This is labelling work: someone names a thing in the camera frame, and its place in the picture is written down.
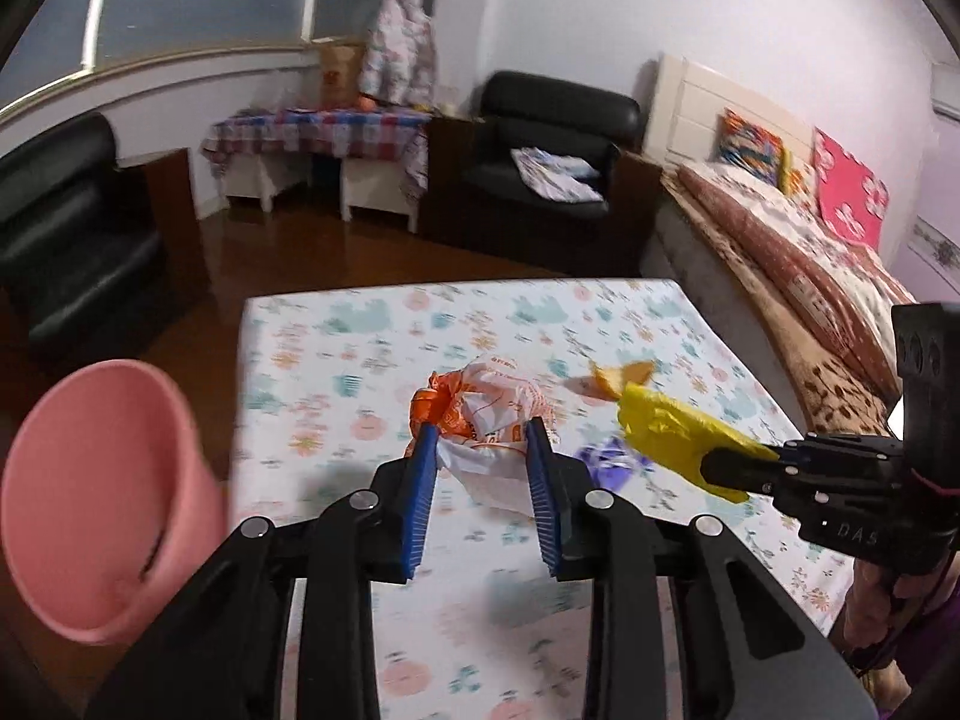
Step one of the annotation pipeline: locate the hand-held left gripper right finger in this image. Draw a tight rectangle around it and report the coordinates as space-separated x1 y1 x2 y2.
525 416 878 720

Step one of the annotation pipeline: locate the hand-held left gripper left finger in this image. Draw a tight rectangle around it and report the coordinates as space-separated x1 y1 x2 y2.
82 420 443 720

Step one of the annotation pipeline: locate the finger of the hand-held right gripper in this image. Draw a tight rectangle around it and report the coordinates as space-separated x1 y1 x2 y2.
701 448 787 500

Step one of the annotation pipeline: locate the yellow plastic bag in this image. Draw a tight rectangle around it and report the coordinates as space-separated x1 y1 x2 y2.
615 382 781 505

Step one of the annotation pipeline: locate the orange and white plastic bag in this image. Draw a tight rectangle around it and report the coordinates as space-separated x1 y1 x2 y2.
405 356 560 515

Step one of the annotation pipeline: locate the pink plastic bucket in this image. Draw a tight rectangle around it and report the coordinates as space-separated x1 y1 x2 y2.
0 360 230 646

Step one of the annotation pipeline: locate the person's right hand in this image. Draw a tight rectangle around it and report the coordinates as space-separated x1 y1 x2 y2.
844 559 901 672

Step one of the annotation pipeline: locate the purple wrapper scrap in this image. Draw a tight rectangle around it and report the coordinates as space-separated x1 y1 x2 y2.
581 444 650 490

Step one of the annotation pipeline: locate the bed with patterned bedding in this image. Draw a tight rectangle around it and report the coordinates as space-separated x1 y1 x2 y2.
660 172 914 458

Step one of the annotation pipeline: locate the orange peel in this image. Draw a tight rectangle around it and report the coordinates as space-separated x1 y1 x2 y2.
587 358 655 400

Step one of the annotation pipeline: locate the floral tablecloth table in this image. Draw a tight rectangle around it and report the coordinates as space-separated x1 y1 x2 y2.
229 277 856 720

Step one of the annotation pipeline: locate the brown dotted quilt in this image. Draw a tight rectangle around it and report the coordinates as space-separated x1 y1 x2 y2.
679 165 905 391

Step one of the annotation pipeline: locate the yellow pillow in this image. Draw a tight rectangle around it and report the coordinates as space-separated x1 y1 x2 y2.
780 150 816 197

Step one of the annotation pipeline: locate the pink floral pillow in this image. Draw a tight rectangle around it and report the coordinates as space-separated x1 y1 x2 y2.
814 127 891 250

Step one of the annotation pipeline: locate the white stool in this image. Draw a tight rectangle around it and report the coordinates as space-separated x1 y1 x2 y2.
225 157 312 212
341 157 421 233

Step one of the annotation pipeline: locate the patterned cloth on armchair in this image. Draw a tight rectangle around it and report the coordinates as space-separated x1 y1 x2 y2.
512 146 605 203

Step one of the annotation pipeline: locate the colourful patterned pillow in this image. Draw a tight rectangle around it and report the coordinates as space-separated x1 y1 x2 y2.
718 111 788 185

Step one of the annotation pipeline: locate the white bed headboard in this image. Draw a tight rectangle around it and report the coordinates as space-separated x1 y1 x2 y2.
645 52 818 170

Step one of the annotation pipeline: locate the plaid cloth side table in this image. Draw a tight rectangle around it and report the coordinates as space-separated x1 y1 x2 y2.
201 106 432 203

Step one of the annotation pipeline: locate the black leather armchair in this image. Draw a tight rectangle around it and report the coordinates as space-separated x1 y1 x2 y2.
418 71 662 278
0 112 197 361

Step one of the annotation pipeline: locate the white air conditioner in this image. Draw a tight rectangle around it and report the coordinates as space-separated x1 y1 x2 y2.
930 64 960 119

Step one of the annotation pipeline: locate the cardboard box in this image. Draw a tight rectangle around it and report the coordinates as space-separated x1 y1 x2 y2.
322 45 366 106

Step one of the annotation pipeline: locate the hanging floral jacket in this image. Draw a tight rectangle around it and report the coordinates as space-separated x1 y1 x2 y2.
358 0 437 106

